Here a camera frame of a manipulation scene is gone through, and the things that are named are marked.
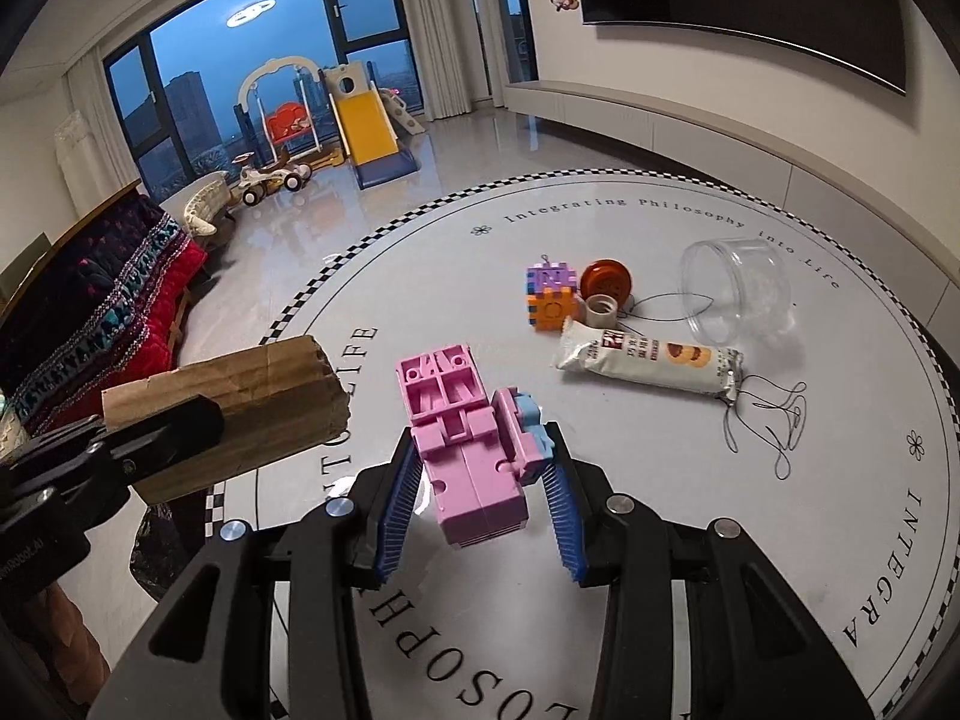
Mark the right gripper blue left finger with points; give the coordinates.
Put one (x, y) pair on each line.
(384, 497)

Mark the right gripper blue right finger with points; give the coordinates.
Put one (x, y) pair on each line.
(576, 492)

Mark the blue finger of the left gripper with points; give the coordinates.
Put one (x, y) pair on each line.
(158, 442)

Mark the pink toy block assembly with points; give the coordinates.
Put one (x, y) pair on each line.
(480, 450)

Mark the brown cardboard piece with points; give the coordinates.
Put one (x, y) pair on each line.
(276, 400)

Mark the black trash bag bin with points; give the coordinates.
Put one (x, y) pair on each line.
(168, 538)

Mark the person's left hand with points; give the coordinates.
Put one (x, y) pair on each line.
(75, 653)

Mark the red patterned table blanket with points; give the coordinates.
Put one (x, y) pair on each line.
(97, 311)

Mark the white snack wrapper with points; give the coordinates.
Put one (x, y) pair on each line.
(629, 357)

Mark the orange jar lid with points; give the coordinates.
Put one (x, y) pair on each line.
(607, 277)

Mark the white floor air conditioner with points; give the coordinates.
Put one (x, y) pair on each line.
(87, 176)

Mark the toy ride-on car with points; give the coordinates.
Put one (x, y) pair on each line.
(255, 183)

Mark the white children swing set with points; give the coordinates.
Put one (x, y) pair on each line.
(299, 129)

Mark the yellow children slide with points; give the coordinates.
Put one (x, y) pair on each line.
(366, 128)

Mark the white curtain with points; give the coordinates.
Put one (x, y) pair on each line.
(437, 56)

